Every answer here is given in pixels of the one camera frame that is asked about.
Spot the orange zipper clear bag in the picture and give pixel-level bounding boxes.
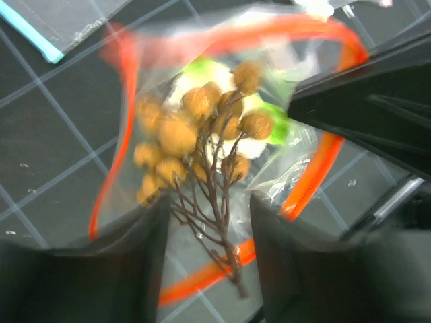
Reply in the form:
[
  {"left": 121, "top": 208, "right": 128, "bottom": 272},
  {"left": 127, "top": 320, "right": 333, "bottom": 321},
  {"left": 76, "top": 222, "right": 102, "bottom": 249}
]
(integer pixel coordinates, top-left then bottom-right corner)
[{"left": 88, "top": 5, "right": 368, "bottom": 308}]

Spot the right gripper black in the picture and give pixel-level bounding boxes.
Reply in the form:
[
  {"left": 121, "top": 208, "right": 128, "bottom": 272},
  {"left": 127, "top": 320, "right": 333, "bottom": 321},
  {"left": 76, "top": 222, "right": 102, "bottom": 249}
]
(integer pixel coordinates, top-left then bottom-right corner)
[{"left": 288, "top": 30, "right": 430, "bottom": 240}]

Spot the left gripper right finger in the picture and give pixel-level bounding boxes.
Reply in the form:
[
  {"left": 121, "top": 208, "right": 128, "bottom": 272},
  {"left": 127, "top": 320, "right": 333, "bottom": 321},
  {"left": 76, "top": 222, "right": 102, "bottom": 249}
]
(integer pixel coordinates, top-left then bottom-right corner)
[{"left": 250, "top": 193, "right": 430, "bottom": 322}]

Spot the brown toy longan bunch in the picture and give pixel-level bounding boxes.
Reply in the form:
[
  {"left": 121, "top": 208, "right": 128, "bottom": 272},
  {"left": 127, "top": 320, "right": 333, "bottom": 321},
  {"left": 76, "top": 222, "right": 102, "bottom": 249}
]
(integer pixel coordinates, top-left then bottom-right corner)
[{"left": 133, "top": 60, "right": 275, "bottom": 300}]

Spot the toy cauliflower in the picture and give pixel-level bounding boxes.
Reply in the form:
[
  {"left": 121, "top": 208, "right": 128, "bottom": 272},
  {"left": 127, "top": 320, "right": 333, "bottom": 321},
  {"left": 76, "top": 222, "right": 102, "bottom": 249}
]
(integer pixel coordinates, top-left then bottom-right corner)
[{"left": 164, "top": 59, "right": 289, "bottom": 159}]

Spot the blue zipper clear bag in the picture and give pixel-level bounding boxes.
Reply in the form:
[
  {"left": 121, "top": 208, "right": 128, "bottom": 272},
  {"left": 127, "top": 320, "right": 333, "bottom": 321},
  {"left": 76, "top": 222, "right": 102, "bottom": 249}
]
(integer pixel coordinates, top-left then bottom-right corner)
[{"left": 1, "top": 0, "right": 129, "bottom": 64}]

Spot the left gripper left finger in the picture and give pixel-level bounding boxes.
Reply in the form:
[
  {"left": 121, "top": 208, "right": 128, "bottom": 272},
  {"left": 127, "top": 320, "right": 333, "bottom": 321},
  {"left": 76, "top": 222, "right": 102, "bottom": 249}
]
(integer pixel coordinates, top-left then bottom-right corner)
[{"left": 1, "top": 195, "right": 171, "bottom": 322}]

